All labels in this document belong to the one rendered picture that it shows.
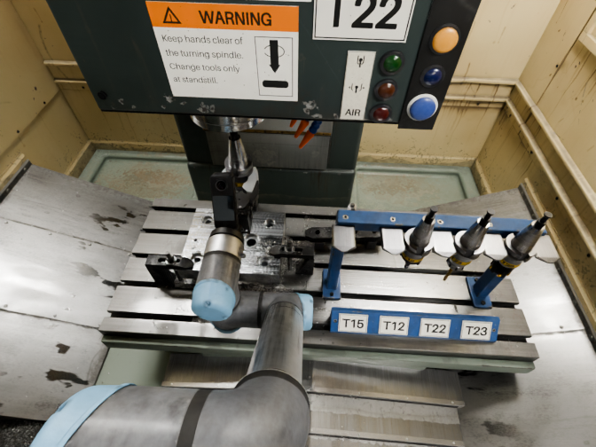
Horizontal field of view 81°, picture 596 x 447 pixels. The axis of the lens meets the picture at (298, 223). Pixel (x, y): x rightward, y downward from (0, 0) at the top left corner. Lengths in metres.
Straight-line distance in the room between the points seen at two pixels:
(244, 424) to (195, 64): 0.38
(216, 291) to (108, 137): 1.58
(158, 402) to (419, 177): 1.72
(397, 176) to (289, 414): 1.62
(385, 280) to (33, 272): 1.21
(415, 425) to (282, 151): 0.99
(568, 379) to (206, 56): 1.21
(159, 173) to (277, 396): 1.67
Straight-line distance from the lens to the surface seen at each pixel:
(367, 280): 1.10
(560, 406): 1.29
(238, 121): 0.65
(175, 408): 0.38
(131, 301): 1.15
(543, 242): 0.94
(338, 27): 0.41
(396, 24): 0.42
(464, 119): 1.84
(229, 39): 0.43
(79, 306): 1.48
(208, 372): 1.17
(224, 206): 0.70
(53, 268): 1.55
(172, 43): 0.45
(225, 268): 0.65
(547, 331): 1.34
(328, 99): 0.45
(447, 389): 1.23
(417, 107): 0.46
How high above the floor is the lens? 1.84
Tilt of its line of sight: 51 degrees down
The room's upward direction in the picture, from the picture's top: 1 degrees clockwise
